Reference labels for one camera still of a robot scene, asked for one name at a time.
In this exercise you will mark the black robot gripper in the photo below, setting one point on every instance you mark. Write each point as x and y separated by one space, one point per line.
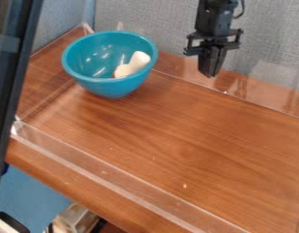
214 33

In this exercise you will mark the toy mushroom brown cap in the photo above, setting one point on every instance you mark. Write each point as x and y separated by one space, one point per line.
137 62

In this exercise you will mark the blue plastic bowl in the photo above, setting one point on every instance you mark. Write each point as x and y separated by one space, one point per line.
91 58

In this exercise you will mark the clear acrylic table barrier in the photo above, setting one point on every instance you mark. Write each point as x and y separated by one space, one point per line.
194 155

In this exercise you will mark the grey box under table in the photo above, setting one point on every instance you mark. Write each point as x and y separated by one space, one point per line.
75 220

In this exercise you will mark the black object at bottom left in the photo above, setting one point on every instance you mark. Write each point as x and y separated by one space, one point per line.
9 225

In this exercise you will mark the dark blurred foreground post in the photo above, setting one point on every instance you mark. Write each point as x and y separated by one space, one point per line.
18 20

